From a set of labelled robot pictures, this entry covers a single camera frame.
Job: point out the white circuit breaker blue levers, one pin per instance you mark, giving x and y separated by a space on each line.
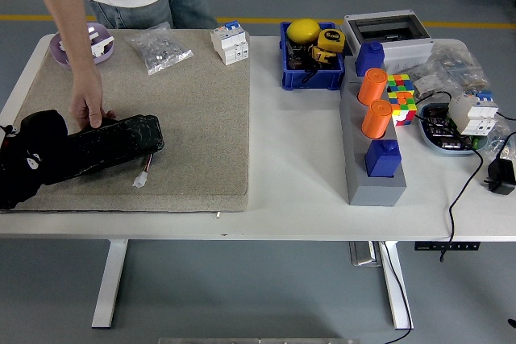
471 116
227 44

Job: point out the blue block with knob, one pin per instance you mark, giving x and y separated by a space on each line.
381 160
369 60

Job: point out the grey-brown felt mat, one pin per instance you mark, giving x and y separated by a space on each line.
181 118

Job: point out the white table leg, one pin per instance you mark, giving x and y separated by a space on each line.
109 291
391 279

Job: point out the clear bag of screws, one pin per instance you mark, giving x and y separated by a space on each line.
159 50

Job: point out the light blue tray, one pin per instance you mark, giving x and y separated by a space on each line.
427 142

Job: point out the blue plastic bin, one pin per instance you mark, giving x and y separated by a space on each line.
310 80

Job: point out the black rag with white print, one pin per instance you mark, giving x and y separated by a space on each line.
24 175

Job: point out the yellow black tape measure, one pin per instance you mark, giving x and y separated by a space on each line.
332 40

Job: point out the grey electrical enclosure box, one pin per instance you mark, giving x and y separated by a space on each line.
407 52

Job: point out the grey metal box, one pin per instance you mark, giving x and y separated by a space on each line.
364 253

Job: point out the person's right hand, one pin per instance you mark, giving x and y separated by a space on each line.
86 96

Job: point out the yellow round object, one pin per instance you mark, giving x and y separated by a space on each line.
302 30

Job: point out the black table control panel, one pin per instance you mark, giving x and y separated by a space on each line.
427 245

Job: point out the grey shape sorter base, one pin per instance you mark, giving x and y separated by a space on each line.
375 193

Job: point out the person's right forearm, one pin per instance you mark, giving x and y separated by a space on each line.
66 17

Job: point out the black power adapter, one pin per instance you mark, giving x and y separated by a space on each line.
502 176

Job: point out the small yellow black tool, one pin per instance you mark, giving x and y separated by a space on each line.
321 55

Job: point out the black plastic-wrapped panel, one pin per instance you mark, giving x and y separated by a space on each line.
121 142

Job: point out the clear bags of parts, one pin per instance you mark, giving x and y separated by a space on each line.
451 62

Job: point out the orange cylinder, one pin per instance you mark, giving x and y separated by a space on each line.
371 88
375 120

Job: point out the clear plastic bag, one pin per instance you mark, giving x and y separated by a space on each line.
502 134

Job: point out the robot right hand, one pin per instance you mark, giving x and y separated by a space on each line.
513 323

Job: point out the black electronic modules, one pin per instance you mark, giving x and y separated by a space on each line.
439 126

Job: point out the purple plastic tray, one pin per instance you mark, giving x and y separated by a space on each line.
54 52

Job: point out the white plastic piece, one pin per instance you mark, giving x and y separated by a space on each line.
93 33
101 48

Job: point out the colourful puzzle cube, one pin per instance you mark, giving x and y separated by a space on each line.
403 112

